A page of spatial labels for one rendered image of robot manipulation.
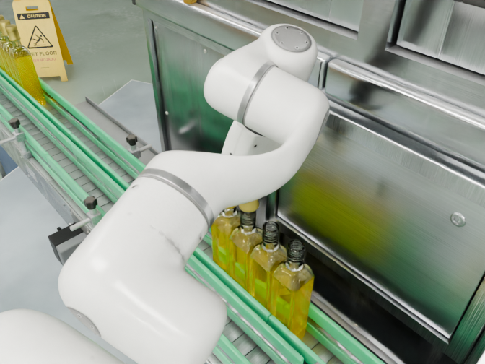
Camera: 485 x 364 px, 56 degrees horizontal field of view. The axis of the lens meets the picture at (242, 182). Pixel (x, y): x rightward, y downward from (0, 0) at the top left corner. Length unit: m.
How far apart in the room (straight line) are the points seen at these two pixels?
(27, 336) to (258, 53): 0.36
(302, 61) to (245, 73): 0.08
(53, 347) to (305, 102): 0.33
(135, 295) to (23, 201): 1.22
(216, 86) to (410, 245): 0.43
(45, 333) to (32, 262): 0.92
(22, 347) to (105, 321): 0.09
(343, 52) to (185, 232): 0.44
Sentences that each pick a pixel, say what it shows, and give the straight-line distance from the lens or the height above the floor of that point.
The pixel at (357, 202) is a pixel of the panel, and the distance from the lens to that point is 0.80.
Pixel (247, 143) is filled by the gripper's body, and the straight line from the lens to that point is 0.63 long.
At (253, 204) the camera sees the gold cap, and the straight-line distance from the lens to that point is 0.78.
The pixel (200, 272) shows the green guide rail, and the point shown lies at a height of 0.95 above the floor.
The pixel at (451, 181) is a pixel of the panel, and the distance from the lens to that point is 0.67.
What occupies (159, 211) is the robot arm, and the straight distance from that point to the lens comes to 0.39.
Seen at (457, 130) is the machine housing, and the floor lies 1.37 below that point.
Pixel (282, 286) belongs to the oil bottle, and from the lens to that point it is 0.80.
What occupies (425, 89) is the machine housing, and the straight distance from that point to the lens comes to 0.67.
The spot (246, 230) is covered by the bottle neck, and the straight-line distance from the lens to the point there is 0.82.
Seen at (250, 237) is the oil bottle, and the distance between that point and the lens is 0.83.
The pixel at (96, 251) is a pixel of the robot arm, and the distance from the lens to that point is 0.38.
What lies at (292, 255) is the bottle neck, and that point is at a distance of 0.75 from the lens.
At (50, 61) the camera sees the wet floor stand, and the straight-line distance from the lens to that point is 3.99.
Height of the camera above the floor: 1.69
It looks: 39 degrees down
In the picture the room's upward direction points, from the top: straight up
